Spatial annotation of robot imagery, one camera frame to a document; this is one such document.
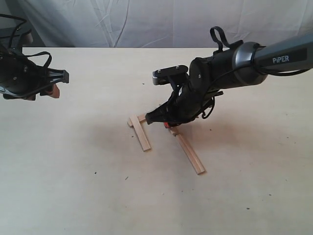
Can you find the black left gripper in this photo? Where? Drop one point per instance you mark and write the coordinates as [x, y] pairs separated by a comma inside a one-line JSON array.
[[21, 78]]

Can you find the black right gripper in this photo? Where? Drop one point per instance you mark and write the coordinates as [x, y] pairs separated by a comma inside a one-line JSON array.
[[184, 105]]

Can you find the wood strip with metal dots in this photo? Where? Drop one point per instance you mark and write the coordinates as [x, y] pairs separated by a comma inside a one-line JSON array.
[[141, 118]]

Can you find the thin wood strip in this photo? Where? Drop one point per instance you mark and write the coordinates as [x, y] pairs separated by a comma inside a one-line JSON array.
[[140, 133]]

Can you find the short wood strip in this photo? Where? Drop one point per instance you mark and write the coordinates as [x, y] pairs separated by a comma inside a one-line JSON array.
[[189, 151]]

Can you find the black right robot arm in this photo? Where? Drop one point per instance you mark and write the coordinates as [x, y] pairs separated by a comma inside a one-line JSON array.
[[195, 87]]

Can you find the white backdrop cloth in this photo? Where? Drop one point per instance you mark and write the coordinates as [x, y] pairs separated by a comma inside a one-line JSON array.
[[159, 23]]

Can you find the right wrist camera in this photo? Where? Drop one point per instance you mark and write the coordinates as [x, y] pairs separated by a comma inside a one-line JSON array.
[[175, 75]]

